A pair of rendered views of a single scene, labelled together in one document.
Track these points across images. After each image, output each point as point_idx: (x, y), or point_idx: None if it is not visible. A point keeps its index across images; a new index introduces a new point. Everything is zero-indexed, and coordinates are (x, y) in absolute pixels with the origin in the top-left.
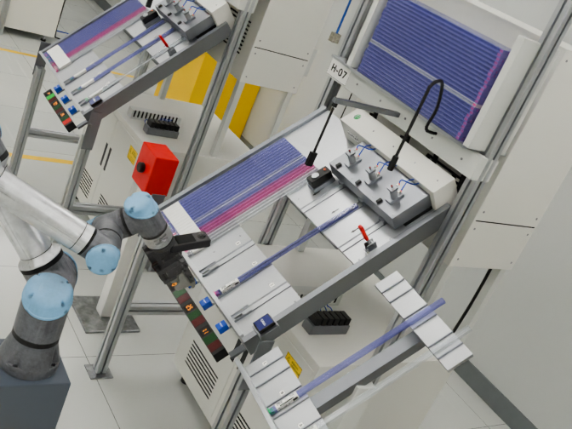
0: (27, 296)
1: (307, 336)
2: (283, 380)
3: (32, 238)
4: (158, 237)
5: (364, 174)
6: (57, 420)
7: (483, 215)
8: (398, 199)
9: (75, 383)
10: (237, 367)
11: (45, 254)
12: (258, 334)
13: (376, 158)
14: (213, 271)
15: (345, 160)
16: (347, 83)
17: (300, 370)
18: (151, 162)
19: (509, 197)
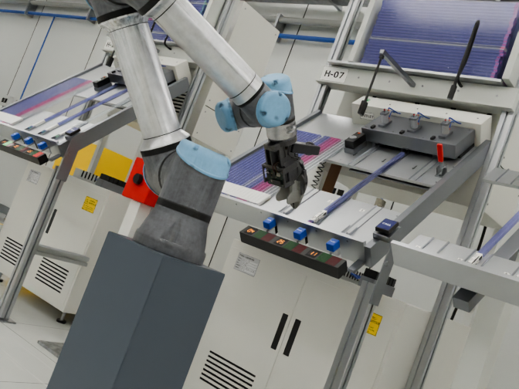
0: (191, 149)
1: None
2: (451, 252)
3: (170, 109)
4: (291, 123)
5: (402, 128)
6: (203, 331)
7: (503, 161)
8: (449, 135)
9: None
10: (283, 352)
11: (180, 130)
12: (385, 235)
13: (405, 120)
14: (290, 213)
15: (375, 124)
16: (347, 80)
17: (379, 318)
18: None
19: (515, 148)
